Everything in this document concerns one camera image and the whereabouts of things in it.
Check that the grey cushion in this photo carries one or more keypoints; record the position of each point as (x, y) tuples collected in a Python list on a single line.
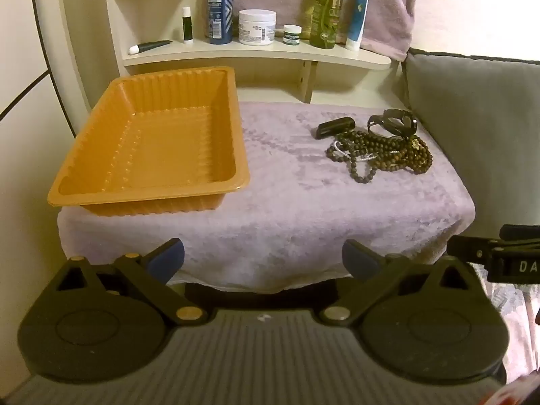
[(476, 114)]

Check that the small green-labelled jar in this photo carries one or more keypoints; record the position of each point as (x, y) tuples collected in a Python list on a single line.
[(292, 36)]

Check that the lip balm stick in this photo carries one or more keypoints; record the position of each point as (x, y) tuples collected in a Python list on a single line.
[(187, 25)]

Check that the patterned pink cloth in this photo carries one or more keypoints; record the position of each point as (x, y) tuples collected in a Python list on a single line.
[(514, 325)]

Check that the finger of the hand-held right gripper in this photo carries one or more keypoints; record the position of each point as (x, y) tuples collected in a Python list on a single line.
[(472, 251), (521, 233)]

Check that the blue spray bottle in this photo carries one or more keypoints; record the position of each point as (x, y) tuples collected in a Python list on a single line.
[(220, 12)]

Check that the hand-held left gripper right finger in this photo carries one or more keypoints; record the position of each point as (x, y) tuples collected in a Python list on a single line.
[(358, 261)]

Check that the orange plastic tray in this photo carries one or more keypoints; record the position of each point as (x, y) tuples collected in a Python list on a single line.
[(160, 143)]

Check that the cream wooden shelf unit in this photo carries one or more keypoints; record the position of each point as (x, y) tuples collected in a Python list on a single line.
[(253, 53)]

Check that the white cream jar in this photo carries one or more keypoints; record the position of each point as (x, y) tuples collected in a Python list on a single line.
[(257, 29)]

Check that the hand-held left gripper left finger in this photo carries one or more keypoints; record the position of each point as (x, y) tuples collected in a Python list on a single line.
[(166, 256)]

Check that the black tube with white cap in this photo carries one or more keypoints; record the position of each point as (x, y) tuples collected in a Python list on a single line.
[(154, 44)]

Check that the black watch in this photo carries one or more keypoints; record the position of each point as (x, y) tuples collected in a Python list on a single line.
[(390, 118)]

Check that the blue and white tube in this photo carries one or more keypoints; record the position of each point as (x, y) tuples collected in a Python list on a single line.
[(357, 21)]

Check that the green liquid bottle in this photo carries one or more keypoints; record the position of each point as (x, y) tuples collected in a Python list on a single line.
[(325, 12)]

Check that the small black case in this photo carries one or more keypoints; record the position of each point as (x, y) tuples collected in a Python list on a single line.
[(335, 127)]

